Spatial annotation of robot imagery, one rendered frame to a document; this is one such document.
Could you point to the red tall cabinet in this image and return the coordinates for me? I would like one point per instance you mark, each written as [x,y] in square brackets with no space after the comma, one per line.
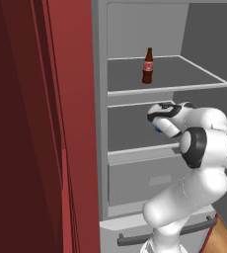
[36,125]

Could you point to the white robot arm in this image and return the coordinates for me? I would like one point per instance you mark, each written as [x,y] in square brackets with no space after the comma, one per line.
[204,187]

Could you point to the grey fridge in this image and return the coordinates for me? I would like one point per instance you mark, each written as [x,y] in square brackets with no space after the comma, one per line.
[100,108]

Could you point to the grey fridge crisper drawer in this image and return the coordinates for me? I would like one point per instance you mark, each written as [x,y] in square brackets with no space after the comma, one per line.
[132,181]

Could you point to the grey fridge door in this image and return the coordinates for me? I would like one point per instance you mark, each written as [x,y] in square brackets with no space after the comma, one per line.
[214,46]

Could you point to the blue soda can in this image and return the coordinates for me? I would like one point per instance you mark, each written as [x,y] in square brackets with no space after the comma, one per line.
[158,129]

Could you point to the glass fridge shelf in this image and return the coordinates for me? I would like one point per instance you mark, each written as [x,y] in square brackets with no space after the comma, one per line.
[178,74]
[128,128]

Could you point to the brown soda bottle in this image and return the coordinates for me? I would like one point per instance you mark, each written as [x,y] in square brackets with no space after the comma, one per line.
[147,68]

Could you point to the grey freezer drawer front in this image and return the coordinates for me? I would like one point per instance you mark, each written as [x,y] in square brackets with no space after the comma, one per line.
[128,229]

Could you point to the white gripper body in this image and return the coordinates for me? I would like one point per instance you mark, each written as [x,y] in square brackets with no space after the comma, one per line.
[168,126]

